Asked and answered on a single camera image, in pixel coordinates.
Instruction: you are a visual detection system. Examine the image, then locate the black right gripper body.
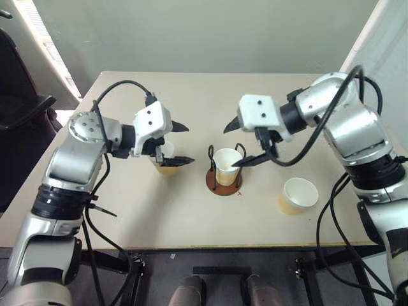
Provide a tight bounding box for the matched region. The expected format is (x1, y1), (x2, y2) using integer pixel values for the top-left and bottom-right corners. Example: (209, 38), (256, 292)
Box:
(254, 126), (284, 151)

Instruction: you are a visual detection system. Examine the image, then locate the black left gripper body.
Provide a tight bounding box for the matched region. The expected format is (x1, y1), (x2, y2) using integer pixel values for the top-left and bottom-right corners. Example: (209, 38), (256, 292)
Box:
(139, 135), (167, 164)

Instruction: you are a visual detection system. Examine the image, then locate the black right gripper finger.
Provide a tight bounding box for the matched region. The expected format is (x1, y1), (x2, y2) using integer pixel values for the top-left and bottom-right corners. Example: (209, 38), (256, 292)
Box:
(223, 115), (241, 134)
(231, 145), (279, 168)

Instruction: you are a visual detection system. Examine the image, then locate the white and yellow paper cup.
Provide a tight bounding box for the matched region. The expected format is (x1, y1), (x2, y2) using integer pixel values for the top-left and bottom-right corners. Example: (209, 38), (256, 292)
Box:
(152, 142), (179, 175)
(279, 177), (319, 217)
(212, 148), (244, 187)

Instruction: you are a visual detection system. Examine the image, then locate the black office chair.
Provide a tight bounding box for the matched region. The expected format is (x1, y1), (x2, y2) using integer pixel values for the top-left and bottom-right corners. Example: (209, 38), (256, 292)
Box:
(0, 9), (64, 213)

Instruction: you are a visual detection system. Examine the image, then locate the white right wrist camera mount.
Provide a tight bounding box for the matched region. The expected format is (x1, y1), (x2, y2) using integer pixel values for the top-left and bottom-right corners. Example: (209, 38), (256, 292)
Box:
(237, 94), (294, 143)

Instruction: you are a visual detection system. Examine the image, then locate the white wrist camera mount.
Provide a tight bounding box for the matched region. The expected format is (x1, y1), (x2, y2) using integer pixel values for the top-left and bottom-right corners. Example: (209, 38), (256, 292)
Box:
(237, 94), (294, 143)
(132, 100), (175, 157)

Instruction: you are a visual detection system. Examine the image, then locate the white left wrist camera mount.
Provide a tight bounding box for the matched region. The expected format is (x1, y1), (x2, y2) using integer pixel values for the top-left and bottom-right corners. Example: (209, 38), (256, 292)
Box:
(132, 100), (175, 157)

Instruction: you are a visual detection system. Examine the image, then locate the wire cup holder brown base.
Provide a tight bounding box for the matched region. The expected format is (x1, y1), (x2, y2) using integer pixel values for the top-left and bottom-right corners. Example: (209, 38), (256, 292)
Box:
(205, 143), (249, 196)

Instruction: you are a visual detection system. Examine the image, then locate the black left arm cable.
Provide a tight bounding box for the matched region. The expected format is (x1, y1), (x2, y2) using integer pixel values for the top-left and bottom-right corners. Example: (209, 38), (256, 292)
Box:
(81, 80), (159, 306)

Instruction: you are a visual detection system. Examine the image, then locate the black metal table frame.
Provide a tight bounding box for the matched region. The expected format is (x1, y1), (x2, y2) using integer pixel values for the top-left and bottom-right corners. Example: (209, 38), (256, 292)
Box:
(79, 244), (386, 306)

